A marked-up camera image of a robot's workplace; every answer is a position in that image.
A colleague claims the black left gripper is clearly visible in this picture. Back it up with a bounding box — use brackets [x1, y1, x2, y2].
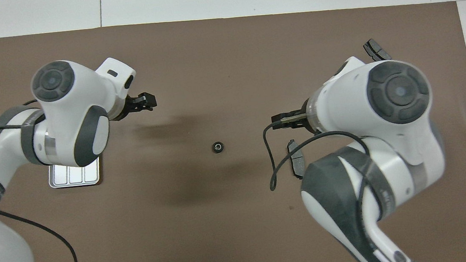
[106, 91, 158, 122]

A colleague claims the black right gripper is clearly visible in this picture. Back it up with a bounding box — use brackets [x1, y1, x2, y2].
[270, 98, 317, 138]

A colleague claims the silver ribbed metal tray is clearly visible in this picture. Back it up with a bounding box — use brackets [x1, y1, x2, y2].
[47, 156, 103, 190]

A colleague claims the long grey brake pad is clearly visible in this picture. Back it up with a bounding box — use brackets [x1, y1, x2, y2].
[286, 138, 308, 181]

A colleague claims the brown table mat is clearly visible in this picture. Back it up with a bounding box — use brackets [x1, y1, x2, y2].
[0, 0, 466, 262]

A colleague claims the short grey brake pad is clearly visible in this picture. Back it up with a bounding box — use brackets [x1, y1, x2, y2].
[363, 37, 392, 64]

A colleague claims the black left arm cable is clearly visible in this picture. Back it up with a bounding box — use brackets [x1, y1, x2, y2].
[0, 96, 79, 262]

